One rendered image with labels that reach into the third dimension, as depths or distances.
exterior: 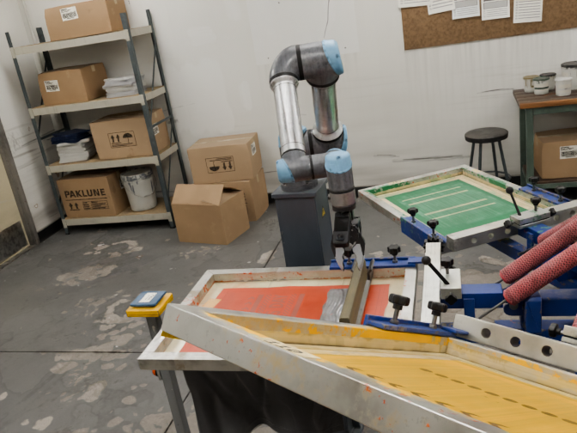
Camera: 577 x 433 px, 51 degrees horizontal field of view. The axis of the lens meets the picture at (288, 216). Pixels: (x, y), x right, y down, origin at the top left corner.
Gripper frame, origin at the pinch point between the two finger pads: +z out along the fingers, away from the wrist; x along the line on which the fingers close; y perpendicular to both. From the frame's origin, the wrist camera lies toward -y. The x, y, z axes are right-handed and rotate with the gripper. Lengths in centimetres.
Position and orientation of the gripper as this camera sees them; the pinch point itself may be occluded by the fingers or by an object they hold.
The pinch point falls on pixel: (350, 267)
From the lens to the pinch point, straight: 184.2
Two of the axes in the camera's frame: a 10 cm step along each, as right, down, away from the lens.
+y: 2.2, -3.7, 9.0
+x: -9.6, 0.7, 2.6
